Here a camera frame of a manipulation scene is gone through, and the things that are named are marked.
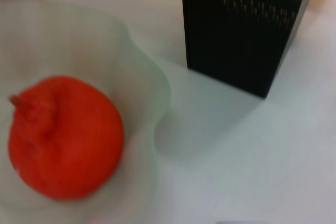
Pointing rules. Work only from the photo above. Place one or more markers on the orange fruit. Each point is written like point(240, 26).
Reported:
point(68, 142)

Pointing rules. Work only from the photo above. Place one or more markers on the black mesh pen holder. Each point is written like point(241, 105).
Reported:
point(231, 45)

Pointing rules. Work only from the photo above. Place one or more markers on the translucent green fruit bowl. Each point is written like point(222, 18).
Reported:
point(78, 45)

